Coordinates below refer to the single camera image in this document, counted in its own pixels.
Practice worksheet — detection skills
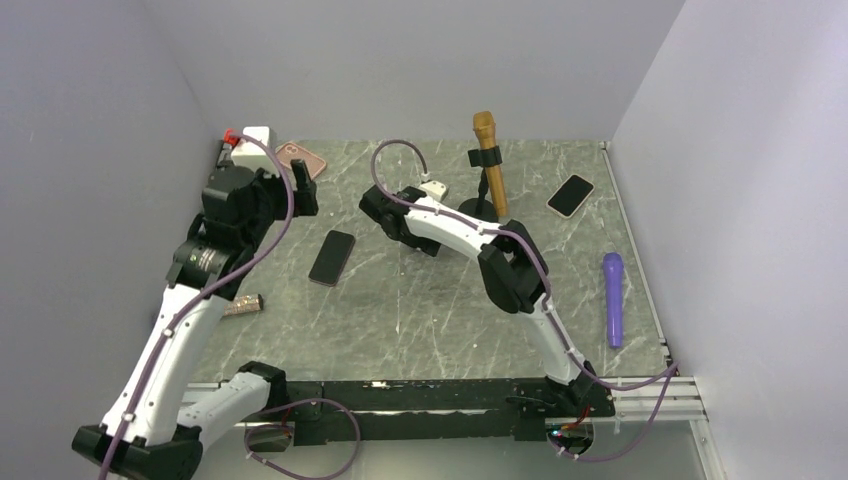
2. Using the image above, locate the pink phone case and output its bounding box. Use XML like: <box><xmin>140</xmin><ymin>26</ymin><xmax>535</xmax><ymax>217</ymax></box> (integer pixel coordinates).
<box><xmin>276</xmin><ymin>141</ymin><xmax>327</xmax><ymax>180</ymax></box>

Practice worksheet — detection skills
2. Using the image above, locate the black smartphone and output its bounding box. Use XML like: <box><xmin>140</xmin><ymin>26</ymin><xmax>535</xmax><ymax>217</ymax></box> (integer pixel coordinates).
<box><xmin>308</xmin><ymin>230</ymin><xmax>355</xmax><ymax>286</ymax></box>

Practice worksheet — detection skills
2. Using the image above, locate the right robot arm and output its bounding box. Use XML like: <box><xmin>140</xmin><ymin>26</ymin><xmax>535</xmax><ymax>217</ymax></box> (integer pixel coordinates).
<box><xmin>359</xmin><ymin>185</ymin><xmax>616</xmax><ymax>417</ymax></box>

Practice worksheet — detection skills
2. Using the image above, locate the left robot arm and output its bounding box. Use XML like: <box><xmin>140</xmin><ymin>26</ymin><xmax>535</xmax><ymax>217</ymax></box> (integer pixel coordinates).
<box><xmin>72</xmin><ymin>160</ymin><xmax>318</xmax><ymax>479</ymax></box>

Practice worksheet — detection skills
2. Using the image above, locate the phone in white case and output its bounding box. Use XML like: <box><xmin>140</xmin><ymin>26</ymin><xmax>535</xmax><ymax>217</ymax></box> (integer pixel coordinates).
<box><xmin>546</xmin><ymin>174</ymin><xmax>594</xmax><ymax>218</ymax></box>

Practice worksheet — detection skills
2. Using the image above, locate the glitter silver microphone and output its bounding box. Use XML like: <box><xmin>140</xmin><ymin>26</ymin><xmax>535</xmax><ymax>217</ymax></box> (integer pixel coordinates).
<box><xmin>223</xmin><ymin>294</ymin><xmax>265</xmax><ymax>317</ymax></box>

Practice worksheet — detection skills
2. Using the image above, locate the black microphone stand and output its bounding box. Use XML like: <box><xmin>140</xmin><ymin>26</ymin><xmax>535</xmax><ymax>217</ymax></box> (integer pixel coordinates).
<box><xmin>458</xmin><ymin>146</ymin><xmax>502</xmax><ymax>222</ymax></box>

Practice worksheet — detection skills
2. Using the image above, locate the gold microphone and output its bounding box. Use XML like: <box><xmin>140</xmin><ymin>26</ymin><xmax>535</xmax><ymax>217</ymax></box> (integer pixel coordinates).
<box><xmin>472</xmin><ymin>111</ymin><xmax>509</xmax><ymax>217</ymax></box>

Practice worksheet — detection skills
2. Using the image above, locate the purple microphone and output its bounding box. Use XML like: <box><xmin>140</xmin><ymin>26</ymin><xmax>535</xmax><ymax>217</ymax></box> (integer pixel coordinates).
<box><xmin>602</xmin><ymin>252</ymin><xmax>624</xmax><ymax>349</ymax></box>

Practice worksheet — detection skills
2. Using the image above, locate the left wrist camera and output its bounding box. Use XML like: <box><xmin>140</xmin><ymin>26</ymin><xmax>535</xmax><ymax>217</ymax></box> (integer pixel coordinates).
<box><xmin>223</xmin><ymin>126</ymin><xmax>279</xmax><ymax>176</ymax></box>

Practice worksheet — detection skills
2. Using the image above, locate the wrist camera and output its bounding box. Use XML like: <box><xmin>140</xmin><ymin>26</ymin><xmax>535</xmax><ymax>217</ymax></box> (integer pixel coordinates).
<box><xmin>418</xmin><ymin>173</ymin><xmax>449</xmax><ymax>203</ymax></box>
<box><xmin>223</xmin><ymin>126</ymin><xmax>279</xmax><ymax>176</ymax></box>

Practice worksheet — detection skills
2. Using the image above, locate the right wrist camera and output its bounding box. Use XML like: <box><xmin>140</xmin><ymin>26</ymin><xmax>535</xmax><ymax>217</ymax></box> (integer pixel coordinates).
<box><xmin>418</xmin><ymin>173</ymin><xmax>449</xmax><ymax>203</ymax></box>

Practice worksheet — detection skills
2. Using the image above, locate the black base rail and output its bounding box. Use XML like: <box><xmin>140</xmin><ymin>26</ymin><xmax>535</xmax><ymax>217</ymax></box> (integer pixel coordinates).
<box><xmin>247</xmin><ymin>377</ymin><xmax>616</xmax><ymax>446</ymax></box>

